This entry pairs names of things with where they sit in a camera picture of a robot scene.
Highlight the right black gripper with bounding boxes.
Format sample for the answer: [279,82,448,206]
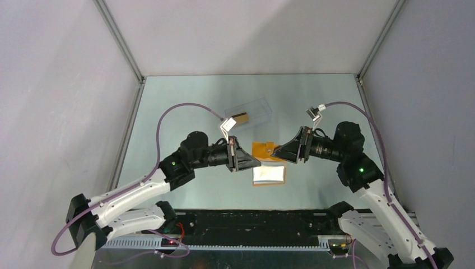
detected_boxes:
[271,126,346,163]

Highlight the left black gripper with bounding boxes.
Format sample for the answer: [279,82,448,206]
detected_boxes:
[191,136,260,171]

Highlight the orange card holder wallet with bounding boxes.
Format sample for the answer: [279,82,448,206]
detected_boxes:
[252,142,287,186]

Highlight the gold credit card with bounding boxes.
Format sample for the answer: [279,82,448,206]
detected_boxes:
[232,112,249,125]

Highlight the clear plastic card box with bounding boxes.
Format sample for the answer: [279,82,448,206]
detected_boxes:
[225,98,272,133]

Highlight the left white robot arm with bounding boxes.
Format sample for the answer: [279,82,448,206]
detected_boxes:
[66,131,261,249]

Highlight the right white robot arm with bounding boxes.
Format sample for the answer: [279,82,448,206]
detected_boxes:
[272,122,454,268]

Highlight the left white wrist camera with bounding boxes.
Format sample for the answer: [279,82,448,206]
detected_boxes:
[219,117,237,141]

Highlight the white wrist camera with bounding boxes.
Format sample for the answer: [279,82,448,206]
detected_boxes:
[219,117,237,141]
[306,104,326,131]

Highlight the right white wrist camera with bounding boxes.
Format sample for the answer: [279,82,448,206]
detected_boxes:
[306,104,326,131]

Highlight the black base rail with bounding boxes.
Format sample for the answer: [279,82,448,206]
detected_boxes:
[157,209,350,246]

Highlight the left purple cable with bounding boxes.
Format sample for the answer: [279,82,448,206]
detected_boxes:
[50,103,225,257]

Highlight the right aluminium frame post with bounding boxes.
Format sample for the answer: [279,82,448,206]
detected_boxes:
[356,1,407,174]

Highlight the aluminium frame post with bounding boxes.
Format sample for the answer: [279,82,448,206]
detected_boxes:
[356,1,407,174]
[94,0,146,191]

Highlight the left aluminium frame post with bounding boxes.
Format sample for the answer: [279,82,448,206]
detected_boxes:
[94,0,146,191]

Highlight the grey slotted cable duct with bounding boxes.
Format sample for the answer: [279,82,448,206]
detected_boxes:
[102,236,330,252]

